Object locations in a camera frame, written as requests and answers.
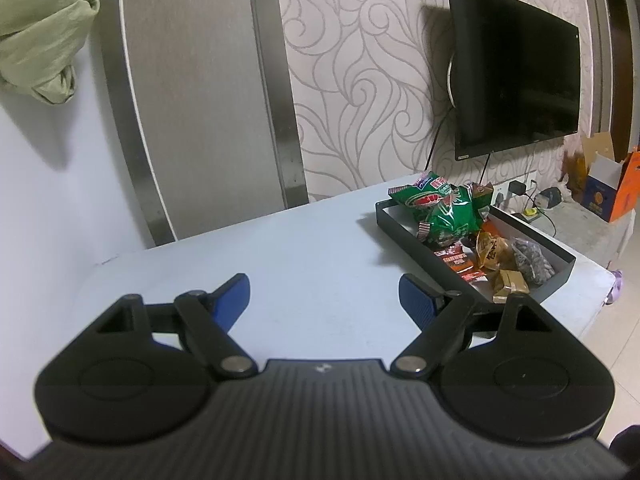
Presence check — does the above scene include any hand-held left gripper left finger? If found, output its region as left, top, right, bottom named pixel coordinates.
left=87, top=273, right=259, bottom=381

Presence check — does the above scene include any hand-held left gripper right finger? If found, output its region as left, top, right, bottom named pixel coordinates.
left=390, top=274, right=561, bottom=380

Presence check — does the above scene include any orange brown snack packet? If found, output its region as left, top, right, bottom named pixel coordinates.
left=446, top=254, right=488, bottom=283

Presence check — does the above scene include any green prawn cracker packet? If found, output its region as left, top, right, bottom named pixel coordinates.
left=416, top=182, right=495, bottom=247
left=389, top=172, right=456, bottom=221

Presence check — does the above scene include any olive brown snack packet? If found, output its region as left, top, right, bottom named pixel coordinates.
left=492, top=269, right=530, bottom=305

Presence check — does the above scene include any clear packet of dark seeds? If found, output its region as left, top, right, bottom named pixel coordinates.
left=510, top=237, right=556, bottom=286

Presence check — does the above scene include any grey round device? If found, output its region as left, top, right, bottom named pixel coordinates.
left=537, top=186, right=564, bottom=211

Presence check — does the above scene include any grey stone shelf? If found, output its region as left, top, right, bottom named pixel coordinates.
left=520, top=195, right=632, bottom=268

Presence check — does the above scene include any blue and orange cardboard box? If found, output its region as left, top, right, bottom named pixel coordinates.
left=585, top=151, right=640, bottom=223

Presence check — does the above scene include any brown cardboard box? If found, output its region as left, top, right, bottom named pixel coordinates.
left=564, top=131, right=616, bottom=196

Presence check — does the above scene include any black television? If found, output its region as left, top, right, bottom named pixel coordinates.
left=446, top=0, right=582, bottom=163

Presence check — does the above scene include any brown wooden door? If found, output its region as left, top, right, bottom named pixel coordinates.
left=602, top=0, right=638, bottom=153

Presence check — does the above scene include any green cloth bag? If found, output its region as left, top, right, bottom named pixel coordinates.
left=0, top=0, right=108, bottom=107

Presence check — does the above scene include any black charger cable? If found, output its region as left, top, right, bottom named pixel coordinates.
left=525, top=192, right=557, bottom=236

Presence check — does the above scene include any grey chair with metal frame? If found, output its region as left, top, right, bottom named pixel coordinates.
left=100, top=0, right=308, bottom=247

